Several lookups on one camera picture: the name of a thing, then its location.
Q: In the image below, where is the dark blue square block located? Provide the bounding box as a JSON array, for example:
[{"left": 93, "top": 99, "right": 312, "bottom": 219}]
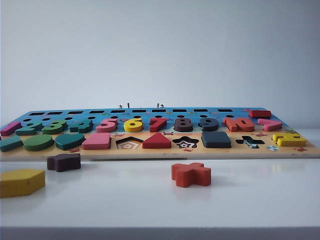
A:
[{"left": 200, "top": 131, "right": 232, "bottom": 150}]

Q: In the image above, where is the red number seven piece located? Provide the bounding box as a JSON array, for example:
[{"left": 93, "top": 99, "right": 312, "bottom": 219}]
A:
[{"left": 149, "top": 117, "right": 171, "bottom": 133}]

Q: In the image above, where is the red triangle block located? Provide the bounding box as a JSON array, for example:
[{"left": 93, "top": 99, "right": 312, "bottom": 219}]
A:
[{"left": 142, "top": 132, "right": 173, "bottom": 150}]

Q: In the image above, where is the brown number eight piece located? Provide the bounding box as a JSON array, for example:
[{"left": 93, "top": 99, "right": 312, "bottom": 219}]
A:
[{"left": 174, "top": 117, "right": 194, "bottom": 133}]

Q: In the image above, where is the yellow number six piece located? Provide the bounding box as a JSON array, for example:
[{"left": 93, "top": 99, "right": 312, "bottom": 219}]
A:
[{"left": 123, "top": 117, "right": 145, "bottom": 133}]

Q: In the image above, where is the colourful wooden puzzle board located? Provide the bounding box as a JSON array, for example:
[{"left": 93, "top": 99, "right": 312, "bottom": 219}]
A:
[{"left": 0, "top": 106, "right": 320, "bottom": 162}]

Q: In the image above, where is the dark blue number nine piece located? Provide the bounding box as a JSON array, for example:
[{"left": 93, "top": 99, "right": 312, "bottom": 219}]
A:
[{"left": 198, "top": 117, "right": 219, "bottom": 133}]

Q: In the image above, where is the pink number five piece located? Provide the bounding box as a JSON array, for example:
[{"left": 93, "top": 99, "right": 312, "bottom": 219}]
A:
[{"left": 96, "top": 117, "right": 120, "bottom": 133}]

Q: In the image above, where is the orange cross block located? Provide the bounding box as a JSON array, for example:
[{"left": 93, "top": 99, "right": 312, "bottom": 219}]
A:
[{"left": 171, "top": 162, "right": 212, "bottom": 188}]

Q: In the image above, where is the pink square block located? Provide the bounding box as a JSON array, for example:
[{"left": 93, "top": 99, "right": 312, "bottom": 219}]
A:
[{"left": 82, "top": 132, "right": 112, "bottom": 151}]

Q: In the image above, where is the orange number ten piece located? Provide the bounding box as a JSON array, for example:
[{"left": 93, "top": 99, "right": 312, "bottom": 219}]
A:
[{"left": 223, "top": 116, "right": 256, "bottom": 133}]

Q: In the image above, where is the teal number four piece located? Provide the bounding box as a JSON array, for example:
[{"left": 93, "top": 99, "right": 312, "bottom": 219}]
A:
[{"left": 69, "top": 119, "right": 95, "bottom": 134}]

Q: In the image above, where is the teal heart block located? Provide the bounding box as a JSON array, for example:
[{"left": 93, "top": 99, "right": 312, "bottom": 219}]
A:
[{"left": 54, "top": 133, "right": 86, "bottom": 151}]

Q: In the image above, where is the red minus sign block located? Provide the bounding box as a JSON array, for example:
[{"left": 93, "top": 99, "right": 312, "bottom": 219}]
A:
[{"left": 249, "top": 109, "right": 272, "bottom": 119}]

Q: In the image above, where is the brown star block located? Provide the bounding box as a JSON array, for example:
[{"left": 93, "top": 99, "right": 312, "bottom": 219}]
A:
[{"left": 46, "top": 153, "right": 82, "bottom": 173}]

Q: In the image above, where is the green number three piece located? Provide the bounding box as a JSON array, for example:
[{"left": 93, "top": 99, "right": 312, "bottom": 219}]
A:
[{"left": 41, "top": 119, "right": 68, "bottom": 135}]

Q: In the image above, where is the pink angled sign block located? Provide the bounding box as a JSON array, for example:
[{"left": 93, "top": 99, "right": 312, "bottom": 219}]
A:
[{"left": 257, "top": 118, "right": 283, "bottom": 132}]

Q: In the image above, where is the green circle block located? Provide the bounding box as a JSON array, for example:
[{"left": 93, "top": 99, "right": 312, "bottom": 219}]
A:
[{"left": 23, "top": 134, "right": 55, "bottom": 152}]

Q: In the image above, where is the yellow sign block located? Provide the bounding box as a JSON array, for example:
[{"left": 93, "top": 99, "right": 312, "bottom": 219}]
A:
[{"left": 272, "top": 132, "right": 307, "bottom": 148}]

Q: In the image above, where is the teal number two piece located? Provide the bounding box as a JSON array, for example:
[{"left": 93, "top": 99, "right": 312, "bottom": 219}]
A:
[{"left": 16, "top": 120, "right": 44, "bottom": 136}]

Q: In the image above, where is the pink number one piece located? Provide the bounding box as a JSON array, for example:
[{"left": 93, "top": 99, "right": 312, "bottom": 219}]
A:
[{"left": 0, "top": 121, "right": 23, "bottom": 137}]

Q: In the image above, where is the teal rectangle block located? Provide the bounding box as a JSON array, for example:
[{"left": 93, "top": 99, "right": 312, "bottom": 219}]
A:
[{"left": 0, "top": 135, "right": 25, "bottom": 153}]

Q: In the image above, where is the yellow pentagon block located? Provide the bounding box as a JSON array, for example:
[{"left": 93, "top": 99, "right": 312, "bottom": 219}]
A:
[{"left": 0, "top": 168, "right": 46, "bottom": 199}]

